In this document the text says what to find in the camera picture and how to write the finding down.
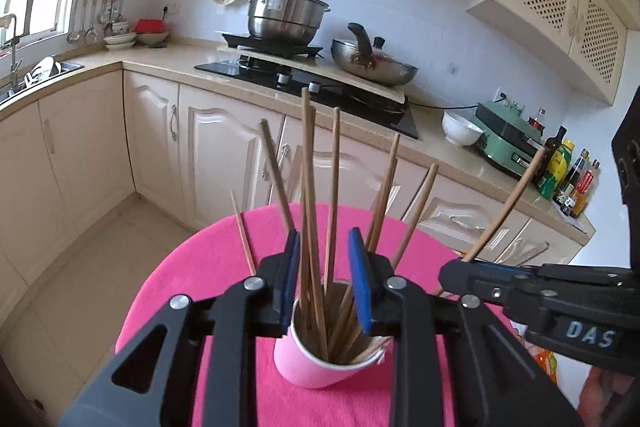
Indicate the black gas cooktop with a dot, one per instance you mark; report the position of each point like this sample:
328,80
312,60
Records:
323,90

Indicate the steel stock pot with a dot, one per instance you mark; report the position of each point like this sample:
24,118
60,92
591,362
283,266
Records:
290,21

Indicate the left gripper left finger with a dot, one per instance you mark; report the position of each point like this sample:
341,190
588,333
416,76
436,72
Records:
283,284

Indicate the right hand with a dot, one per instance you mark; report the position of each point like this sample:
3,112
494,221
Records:
609,399

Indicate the pink cup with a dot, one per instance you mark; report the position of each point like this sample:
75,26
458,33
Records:
297,356

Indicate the stacked white dishes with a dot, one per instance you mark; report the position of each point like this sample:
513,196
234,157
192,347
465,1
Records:
120,42

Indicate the wooden board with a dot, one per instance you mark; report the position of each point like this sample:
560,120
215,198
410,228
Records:
324,68

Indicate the steel wok with lid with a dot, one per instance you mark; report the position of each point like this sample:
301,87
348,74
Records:
365,58

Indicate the green electric cooker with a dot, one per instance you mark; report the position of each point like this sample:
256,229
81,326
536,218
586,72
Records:
508,141

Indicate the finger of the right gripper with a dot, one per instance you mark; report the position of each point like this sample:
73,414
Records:
499,285

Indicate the steel sink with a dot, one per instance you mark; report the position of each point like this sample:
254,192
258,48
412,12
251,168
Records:
46,69

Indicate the pink round tablecloth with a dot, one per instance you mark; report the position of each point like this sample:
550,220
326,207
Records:
213,259

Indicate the red cap sauce bottle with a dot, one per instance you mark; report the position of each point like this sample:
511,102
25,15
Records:
578,200

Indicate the green oil bottle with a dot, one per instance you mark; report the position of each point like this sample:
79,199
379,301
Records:
555,169

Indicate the black induction cooker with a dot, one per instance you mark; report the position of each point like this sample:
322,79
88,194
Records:
271,47

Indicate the white bowl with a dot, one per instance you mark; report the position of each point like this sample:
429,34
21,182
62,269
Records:
459,131

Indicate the dark soy sauce bottle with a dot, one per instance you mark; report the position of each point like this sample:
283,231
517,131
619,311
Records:
570,180

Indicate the chrome faucet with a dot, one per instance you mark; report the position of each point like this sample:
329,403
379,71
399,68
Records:
9,21

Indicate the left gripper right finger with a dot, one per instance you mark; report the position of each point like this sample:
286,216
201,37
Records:
369,272

